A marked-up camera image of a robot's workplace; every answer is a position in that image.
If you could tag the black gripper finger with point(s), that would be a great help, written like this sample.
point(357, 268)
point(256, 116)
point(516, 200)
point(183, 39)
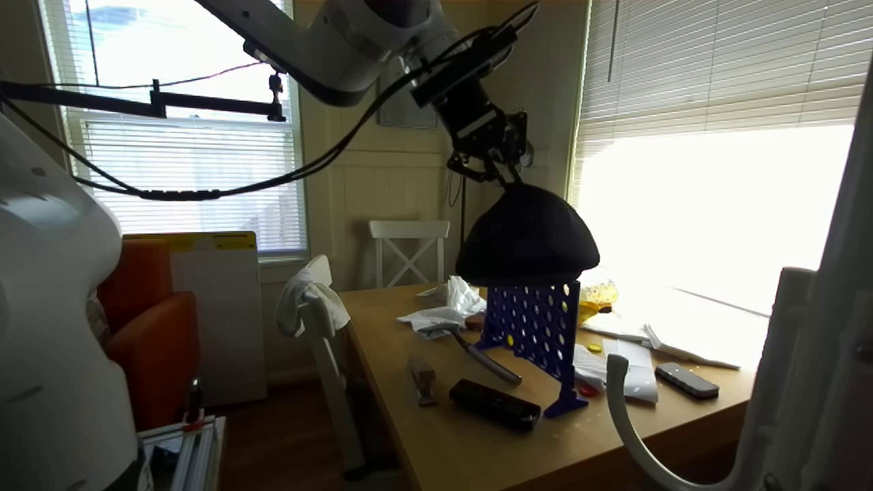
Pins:
point(468, 165)
point(516, 160)

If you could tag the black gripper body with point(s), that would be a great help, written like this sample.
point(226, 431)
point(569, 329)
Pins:
point(480, 123)

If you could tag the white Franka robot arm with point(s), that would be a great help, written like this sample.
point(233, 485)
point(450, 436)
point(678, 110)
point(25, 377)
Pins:
point(345, 44)

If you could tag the white coat hanger stand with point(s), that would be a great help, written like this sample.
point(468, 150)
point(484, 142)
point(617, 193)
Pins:
point(820, 391)

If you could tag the white wooden chair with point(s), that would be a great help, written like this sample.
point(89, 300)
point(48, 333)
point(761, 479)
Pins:
point(411, 230)

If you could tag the yellow snack bag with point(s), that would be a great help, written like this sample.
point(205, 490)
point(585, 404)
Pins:
point(599, 298)

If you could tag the blue connect four grid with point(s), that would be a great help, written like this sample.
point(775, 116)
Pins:
point(532, 329)

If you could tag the long dark utensil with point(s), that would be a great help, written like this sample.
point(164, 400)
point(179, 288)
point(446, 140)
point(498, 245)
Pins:
point(486, 358)

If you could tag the small yellow game disc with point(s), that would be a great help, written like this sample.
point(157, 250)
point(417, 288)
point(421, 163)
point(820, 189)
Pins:
point(592, 348)

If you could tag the white cloth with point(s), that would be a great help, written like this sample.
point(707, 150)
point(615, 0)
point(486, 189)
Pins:
point(308, 300)

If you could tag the white slatted window blind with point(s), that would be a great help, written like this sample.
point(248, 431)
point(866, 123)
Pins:
point(727, 73)
point(181, 153)

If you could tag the small red game disc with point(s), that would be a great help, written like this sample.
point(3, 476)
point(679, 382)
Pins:
point(585, 389)

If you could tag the black remote control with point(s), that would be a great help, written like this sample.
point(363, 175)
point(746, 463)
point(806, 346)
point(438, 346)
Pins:
point(495, 404)

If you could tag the long pale utensil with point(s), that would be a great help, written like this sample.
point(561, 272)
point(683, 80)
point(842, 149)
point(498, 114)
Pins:
point(678, 351)

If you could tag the gray stand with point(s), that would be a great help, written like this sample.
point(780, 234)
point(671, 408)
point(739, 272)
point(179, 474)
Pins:
point(337, 400)

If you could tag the small dark phone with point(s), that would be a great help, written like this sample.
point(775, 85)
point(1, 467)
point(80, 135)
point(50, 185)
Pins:
point(686, 382)

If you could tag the orange cardboard box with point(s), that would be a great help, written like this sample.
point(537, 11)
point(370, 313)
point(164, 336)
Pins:
point(222, 317)

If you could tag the black red screwdriver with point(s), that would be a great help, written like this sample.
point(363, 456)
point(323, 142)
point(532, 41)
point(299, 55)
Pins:
point(195, 404)

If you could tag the orange armchair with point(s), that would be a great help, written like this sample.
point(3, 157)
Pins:
point(154, 356)

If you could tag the white crate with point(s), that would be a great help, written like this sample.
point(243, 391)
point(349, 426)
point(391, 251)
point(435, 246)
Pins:
point(205, 453)

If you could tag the black camera boom bar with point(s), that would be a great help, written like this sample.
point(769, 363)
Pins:
point(209, 103)

